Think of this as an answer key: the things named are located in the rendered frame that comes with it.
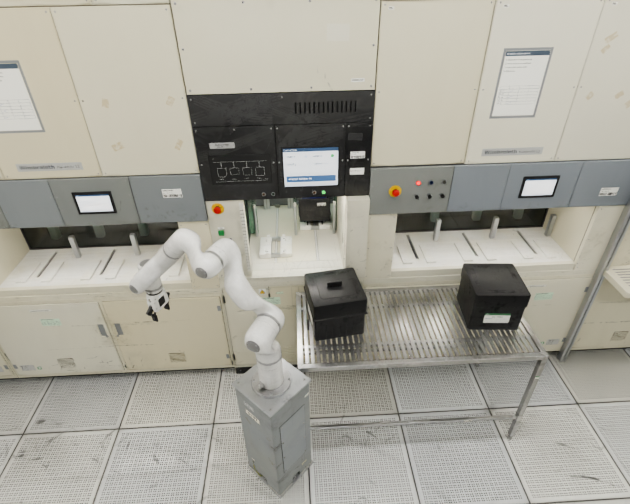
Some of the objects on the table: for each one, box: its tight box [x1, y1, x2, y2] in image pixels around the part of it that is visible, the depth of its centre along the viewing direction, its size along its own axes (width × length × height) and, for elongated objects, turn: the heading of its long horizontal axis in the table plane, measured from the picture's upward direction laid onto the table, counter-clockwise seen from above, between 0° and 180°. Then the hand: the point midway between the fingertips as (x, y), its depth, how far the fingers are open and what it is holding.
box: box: [457, 263, 531, 330], centre depth 244 cm, size 29×29×25 cm
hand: (161, 313), depth 218 cm, fingers open, 8 cm apart
